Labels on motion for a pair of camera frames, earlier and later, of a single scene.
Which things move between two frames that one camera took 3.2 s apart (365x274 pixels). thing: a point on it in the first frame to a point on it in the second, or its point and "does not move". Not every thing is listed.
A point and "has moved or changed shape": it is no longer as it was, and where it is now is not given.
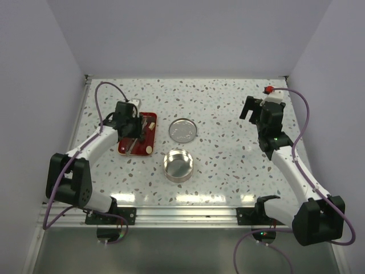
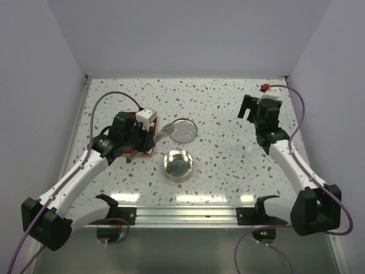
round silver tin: [178, 165] does not move
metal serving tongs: [132, 143] has moved or changed shape
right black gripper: [250, 105] does not move
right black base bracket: [258, 215] does not move
